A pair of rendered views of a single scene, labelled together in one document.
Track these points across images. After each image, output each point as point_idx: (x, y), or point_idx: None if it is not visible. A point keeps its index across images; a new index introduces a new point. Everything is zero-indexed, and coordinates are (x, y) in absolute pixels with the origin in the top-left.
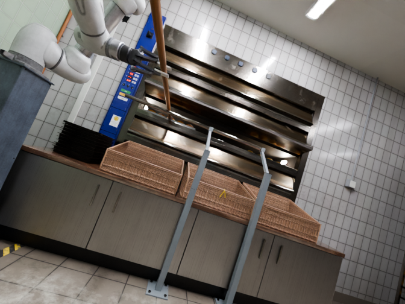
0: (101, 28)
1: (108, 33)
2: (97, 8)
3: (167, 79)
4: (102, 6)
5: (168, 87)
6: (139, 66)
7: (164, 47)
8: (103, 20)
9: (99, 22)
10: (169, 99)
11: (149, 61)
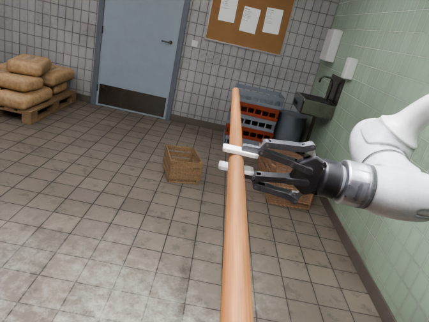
0: (355, 161)
1: (375, 161)
2: (350, 140)
3: (228, 173)
4: (361, 131)
5: (226, 202)
6: (290, 183)
7: (230, 130)
8: (361, 147)
9: (352, 155)
10: (221, 308)
11: (279, 162)
